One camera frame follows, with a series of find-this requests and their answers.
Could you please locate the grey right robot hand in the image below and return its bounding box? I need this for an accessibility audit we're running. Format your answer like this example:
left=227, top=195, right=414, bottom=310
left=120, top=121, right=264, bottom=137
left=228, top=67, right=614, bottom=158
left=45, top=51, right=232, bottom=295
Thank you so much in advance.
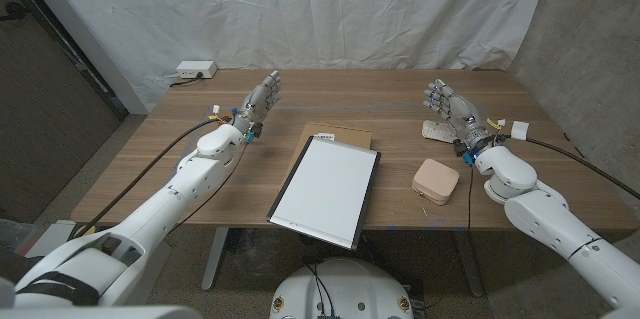
left=422, top=78, right=496, bottom=158

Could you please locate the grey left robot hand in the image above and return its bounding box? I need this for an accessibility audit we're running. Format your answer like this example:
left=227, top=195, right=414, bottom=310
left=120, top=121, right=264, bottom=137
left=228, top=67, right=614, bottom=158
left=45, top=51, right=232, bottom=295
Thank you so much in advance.
left=230, top=69, right=283, bottom=138

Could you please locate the small black-framed whiteboard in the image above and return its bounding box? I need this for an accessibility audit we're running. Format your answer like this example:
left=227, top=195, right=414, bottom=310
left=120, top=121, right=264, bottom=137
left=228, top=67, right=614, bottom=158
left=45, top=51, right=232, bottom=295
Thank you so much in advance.
left=265, top=134, right=382, bottom=252

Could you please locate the pink jewelry box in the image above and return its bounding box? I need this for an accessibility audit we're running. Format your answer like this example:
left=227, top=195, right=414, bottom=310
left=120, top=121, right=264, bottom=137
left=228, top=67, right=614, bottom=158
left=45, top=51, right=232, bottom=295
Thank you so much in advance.
left=411, top=158, right=461, bottom=207

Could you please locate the brown cardboard box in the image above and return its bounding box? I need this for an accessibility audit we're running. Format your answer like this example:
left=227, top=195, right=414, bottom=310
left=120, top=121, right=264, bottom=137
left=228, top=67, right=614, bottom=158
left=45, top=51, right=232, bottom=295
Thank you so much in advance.
left=287, top=121, right=374, bottom=185

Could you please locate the white patterned pouch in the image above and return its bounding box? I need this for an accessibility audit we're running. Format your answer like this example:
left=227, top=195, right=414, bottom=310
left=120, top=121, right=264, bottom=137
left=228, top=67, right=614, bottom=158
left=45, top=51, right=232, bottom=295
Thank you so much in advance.
left=421, top=118, right=459, bottom=144

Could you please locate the white power strip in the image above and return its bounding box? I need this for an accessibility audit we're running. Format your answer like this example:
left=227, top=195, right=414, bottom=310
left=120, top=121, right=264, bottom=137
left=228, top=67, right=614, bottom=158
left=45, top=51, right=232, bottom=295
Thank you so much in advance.
left=176, top=60, right=219, bottom=80

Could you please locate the white backdrop cloth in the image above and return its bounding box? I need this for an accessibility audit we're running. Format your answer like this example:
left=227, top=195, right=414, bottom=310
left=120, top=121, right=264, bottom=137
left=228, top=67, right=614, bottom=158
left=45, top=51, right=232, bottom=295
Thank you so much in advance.
left=29, top=0, right=557, bottom=115

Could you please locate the grey table leg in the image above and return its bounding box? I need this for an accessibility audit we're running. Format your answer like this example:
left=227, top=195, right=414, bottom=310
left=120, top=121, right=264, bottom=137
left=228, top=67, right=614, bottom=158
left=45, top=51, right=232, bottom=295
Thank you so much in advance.
left=200, top=227, right=230, bottom=292
left=452, top=231, right=485, bottom=299

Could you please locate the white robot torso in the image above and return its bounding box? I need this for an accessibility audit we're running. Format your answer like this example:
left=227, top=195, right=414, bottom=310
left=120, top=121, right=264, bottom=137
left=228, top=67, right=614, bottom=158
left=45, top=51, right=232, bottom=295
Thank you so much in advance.
left=268, top=257, right=415, bottom=319

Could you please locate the clear plastic bin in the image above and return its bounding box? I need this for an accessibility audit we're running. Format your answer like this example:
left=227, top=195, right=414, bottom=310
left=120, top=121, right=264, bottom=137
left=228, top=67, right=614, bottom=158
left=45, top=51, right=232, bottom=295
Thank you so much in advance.
left=0, top=218, right=39, bottom=251

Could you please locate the white right cable tag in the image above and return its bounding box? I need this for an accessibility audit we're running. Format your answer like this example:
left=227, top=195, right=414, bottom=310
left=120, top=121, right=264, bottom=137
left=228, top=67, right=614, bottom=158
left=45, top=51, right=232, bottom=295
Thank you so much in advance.
left=509, top=120, right=530, bottom=141

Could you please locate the black power strip cable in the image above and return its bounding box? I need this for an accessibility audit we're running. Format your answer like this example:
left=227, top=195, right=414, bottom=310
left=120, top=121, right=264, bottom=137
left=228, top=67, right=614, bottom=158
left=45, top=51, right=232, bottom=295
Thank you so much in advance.
left=168, top=73, right=204, bottom=89

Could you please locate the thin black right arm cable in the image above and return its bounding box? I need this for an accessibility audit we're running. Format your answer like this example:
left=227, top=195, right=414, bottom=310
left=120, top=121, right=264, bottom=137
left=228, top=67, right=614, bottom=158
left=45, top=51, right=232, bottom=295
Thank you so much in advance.
left=465, top=162, right=475, bottom=233

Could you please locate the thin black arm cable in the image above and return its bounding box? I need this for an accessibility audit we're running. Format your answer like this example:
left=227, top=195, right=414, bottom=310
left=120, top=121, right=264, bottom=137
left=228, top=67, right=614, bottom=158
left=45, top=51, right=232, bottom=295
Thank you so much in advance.
left=169, top=141, right=250, bottom=235
left=465, top=162, right=475, bottom=233

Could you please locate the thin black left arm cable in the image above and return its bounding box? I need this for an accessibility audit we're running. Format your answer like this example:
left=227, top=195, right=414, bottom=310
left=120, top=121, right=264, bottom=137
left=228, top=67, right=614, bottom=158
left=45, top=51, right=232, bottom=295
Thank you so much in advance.
left=169, top=141, right=250, bottom=235

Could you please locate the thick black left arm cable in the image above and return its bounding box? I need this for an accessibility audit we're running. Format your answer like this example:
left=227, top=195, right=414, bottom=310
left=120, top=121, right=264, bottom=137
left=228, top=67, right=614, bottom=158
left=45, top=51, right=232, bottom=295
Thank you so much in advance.
left=69, top=117, right=234, bottom=240

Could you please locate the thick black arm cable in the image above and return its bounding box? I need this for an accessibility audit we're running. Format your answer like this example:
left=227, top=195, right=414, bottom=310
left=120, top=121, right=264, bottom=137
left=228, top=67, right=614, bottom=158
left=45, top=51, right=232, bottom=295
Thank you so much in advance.
left=69, top=117, right=234, bottom=240
left=524, top=136, right=640, bottom=201

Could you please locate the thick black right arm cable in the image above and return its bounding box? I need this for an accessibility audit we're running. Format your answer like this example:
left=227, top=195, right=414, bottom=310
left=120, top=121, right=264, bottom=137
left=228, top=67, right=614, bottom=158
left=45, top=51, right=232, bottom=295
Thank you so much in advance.
left=524, top=136, right=640, bottom=201

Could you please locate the black torso cable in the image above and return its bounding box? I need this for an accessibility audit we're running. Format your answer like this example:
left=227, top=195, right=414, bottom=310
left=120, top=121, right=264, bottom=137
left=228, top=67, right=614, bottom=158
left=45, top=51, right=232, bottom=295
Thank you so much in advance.
left=305, top=262, right=327, bottom=318

